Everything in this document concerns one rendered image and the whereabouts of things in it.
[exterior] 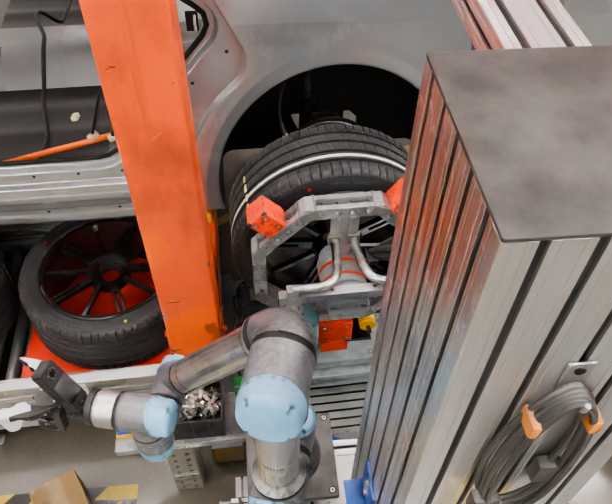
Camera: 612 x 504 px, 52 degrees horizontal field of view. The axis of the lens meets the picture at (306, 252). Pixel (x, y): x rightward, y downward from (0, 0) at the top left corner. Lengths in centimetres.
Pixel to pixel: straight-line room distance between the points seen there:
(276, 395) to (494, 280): 58
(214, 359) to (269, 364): 24
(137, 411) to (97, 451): 142
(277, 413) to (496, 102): 63
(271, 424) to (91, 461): 167
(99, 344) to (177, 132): 115
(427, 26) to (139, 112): 94
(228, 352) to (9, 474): 165
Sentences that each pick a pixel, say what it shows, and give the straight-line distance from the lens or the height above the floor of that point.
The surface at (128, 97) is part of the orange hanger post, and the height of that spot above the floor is 160.
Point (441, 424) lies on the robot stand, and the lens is 70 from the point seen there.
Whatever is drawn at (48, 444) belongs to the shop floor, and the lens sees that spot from 276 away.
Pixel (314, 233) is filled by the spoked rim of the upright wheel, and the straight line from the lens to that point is 197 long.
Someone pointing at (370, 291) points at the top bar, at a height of 98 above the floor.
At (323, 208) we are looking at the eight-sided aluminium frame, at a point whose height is 112.
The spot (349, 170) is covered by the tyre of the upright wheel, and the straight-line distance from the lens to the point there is 180.
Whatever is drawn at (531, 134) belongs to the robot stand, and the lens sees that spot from 57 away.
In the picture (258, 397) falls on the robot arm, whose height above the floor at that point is 146.
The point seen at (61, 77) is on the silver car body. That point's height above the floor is 85.
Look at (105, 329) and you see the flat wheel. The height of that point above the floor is 50.
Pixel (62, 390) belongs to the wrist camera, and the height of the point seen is 128.
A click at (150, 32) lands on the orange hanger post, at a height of 174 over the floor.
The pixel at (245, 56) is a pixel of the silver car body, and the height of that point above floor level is 136.
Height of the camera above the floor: 235
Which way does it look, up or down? 49 degrees down
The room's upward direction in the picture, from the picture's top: 1 degrees clockwise
